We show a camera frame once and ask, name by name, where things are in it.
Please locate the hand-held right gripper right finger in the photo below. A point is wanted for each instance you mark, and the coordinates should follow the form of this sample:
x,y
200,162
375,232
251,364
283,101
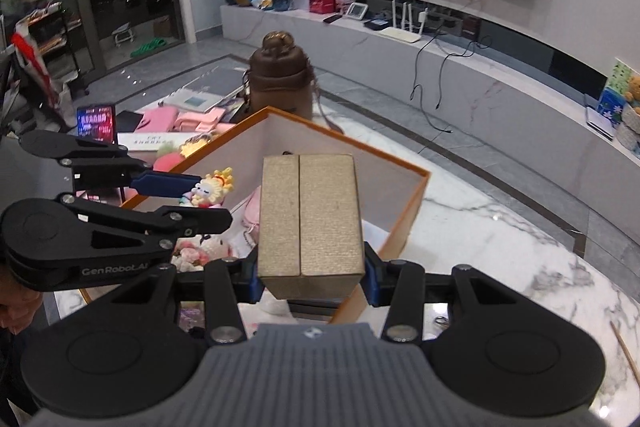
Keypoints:
x,y
372,284

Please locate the pink pouch bag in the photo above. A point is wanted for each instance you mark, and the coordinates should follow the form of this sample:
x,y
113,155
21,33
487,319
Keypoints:
x,y
251,212

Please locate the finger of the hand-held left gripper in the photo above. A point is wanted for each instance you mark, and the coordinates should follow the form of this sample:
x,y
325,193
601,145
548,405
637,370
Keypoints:
x,y
195,219
165,184

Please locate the white router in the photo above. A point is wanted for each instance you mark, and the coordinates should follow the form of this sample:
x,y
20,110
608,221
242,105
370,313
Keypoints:
x,y
400,34

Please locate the wooden stick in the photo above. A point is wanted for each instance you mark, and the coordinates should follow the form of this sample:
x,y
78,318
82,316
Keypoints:
x,y
625,352

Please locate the pink white crocheted plush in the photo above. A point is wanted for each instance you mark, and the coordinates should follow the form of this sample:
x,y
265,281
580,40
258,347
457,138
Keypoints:
x,y
210,249

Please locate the pink plush toy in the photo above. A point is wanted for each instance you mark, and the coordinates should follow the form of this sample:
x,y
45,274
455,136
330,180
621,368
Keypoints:
x,y
167,159

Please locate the tablet with bright screen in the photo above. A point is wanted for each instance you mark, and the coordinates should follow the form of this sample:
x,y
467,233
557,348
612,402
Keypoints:
x,y
96,123

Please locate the blue green painting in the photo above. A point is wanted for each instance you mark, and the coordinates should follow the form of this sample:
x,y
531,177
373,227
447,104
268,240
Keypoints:
x,y
612,97

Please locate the person's left hand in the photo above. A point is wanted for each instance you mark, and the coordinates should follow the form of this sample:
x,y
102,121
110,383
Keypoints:
x,y
17,312

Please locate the orange storage box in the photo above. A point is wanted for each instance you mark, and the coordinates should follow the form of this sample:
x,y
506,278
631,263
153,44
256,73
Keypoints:
x,y
310,137

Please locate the white paper sheet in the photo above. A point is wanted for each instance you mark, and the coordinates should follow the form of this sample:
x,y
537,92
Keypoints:
x,y
145,142

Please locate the flat black device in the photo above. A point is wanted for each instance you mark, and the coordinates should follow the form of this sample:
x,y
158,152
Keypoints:
x,y
375,24

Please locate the brown kraft box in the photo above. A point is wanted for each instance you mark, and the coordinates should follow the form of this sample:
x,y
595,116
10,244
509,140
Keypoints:
x,y
310,217

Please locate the black remote control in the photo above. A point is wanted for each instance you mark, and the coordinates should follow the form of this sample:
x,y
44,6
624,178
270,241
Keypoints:
x,y
331,18

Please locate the white step stool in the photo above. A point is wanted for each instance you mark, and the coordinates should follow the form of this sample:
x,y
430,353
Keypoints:
x,y
124,34

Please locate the brown water bottle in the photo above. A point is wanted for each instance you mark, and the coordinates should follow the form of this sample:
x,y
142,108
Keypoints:
x,y
280,82

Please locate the white desk clock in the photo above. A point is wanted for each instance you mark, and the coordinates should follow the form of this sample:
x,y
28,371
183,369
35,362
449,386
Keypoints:
x,y
358,10

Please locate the marble television console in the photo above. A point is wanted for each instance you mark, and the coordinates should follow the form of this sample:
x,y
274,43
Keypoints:
x,y
500,97

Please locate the green coiled item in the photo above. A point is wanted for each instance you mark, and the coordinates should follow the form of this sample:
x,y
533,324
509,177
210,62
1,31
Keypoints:
x,y
147,48

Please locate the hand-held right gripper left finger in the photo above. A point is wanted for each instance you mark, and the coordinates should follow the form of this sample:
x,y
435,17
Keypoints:
x,y
252,279

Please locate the small cardboard carton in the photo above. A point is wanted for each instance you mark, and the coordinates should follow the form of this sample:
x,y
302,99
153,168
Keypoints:
x,y
162,27

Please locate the red box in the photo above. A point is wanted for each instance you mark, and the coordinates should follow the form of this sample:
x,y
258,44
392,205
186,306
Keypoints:
x,y
321,3

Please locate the small yellow-haired doll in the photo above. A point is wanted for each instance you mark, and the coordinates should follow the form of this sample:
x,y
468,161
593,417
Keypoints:
x,y
215,187

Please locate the marble desktop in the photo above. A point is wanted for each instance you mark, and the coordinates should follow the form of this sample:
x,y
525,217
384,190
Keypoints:
x,y
500,232

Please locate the black notebook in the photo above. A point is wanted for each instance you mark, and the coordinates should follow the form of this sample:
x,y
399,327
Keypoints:
x,y
130,121

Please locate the red white plastic bag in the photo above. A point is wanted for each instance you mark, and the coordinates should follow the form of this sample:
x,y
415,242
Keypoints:
x,y
35,62

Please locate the small brown teddy bear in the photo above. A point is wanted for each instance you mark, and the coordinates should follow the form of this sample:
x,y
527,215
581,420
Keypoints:
x,y
634,89

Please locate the metal shelf rack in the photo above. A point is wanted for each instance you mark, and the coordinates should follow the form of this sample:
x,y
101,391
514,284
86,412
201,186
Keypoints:
x,y
50,42

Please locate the grey book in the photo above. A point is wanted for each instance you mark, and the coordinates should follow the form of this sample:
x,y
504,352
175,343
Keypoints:
x,y
210,87

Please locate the grey laptop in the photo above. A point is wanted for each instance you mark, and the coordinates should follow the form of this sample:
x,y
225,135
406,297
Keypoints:
x,y
600,122

